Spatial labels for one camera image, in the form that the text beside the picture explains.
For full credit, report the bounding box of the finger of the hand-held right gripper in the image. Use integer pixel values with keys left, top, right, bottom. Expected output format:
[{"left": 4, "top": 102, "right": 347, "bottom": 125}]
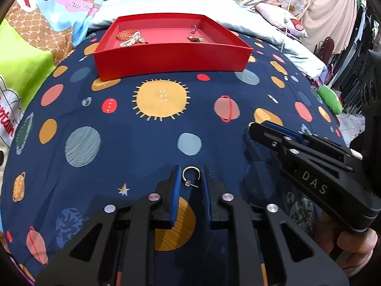
[
  {"left": 262, "top": 121, "right": 364, "bottom": 160},
  {"left": 248, "top": 122, "right": 301, "bottom": 158}
]

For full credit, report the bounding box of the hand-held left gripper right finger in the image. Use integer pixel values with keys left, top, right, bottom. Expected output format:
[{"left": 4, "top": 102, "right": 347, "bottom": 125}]
[{"left": 203, "top": 164, "right": 349, "bottom": 286}]

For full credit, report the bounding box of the pink cartoon pillow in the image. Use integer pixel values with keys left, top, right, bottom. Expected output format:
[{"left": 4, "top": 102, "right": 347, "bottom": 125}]
[{"left": 255, "top": 1, "right": 308, "bottom": 38}]

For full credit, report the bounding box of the white cable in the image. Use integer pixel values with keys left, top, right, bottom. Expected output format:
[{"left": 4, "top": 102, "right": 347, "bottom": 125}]
[{"left": 280, "top": 0, "right": 295, "bottom": 51}]

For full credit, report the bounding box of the dark red bag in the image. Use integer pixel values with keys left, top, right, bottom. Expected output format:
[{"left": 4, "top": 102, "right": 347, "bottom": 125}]
[{"left": 316, "top": 37, "right": 335, "bottom": 63}]

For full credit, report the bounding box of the light blue quilt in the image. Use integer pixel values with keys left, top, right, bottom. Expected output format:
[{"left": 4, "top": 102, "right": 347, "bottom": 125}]
[{"left": 88, "top": 0, "right": 328, "bottom": 75}]

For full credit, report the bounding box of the gold braided bangle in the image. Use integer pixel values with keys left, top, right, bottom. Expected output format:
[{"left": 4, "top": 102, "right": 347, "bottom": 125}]
[{"left": 116, "top": 29, "right": 141, "bottom": 41}]

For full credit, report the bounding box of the green cushion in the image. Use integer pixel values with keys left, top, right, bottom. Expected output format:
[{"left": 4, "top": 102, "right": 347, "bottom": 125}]
[{"left": 316, "top": 85, "right": 343, "bottom": 114}]

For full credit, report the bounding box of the white pearl necklace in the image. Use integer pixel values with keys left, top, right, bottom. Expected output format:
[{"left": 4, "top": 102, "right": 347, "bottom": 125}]
[{"left": 120, "top": 33, "right": 146, "bottom": 47}]

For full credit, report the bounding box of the cartoon monkey bed sheet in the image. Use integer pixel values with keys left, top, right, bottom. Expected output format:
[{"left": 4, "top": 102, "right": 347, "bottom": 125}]
[{"left": 0, "top": 0, "right": 105, "bottom": 167}]

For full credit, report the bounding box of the person's right hand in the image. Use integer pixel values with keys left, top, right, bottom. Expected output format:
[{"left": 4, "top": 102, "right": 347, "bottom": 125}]
[{"left": 315, "top": 213, "right": 376, "bottom": 277}]

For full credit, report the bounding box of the gold hoop earring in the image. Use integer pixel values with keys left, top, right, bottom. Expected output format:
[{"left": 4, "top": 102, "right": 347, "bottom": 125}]
[{"left": 181, "top": 167, "right": 201, "bottom": 189}]

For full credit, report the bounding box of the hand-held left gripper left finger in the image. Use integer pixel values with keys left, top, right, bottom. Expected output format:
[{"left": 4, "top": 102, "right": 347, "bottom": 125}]
[{"left": 35, "top": 164, "right": 183, "bottom": 286}]

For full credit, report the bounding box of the beige hanging cloth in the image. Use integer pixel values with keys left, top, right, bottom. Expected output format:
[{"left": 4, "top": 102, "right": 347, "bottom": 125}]
[{"left": 301, "top": 0, "right": 361, "bottom": 63}]

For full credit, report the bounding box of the row of hanging clothes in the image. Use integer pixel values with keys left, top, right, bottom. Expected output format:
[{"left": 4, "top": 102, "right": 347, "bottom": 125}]
[{"left": 333, "top": 0, "right": 381, "bottom": 117}]

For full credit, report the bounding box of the red cardboard box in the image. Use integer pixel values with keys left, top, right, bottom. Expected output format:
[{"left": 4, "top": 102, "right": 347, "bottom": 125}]
[{"left": 93, "top": 12, "right": 254, "bottom": 82}]

